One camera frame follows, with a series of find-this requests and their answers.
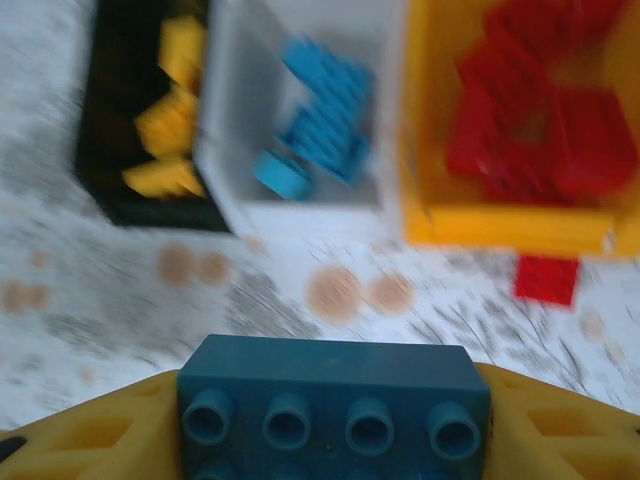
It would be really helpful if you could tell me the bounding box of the black plastic bin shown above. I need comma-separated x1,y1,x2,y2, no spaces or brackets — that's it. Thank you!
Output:
73,0,234,235

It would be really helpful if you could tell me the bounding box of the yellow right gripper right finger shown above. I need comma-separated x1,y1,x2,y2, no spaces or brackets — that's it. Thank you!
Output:
473,362,640,480

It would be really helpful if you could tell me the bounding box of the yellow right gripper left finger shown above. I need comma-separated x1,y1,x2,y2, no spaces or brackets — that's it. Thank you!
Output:
0,368,182,480

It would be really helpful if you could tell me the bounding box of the orange plastic bin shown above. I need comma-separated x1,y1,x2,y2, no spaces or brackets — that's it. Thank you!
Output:
397,0,640,262

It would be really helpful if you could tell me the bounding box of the blue lego brick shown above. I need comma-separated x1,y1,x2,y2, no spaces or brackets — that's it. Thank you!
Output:
276,104,375,189
175,333,496,480
251,149,314,202
279,37,377,132

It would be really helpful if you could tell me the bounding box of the orange lego brick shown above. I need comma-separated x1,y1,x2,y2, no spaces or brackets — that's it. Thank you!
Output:
121,158,207,202
157,13,209,92
133,89,202,157

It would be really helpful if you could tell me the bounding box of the floral patterned table cover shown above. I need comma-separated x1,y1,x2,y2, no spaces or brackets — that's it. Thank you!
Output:
0,0,640,441

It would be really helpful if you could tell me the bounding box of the red lego brick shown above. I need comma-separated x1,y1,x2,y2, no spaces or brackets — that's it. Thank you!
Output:
548,83,640,197
513,254,583,308
443,99,557,202
453,8,557,132

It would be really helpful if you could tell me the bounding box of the white plastic bin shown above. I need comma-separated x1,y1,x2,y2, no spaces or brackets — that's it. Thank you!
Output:
192,0,416,242

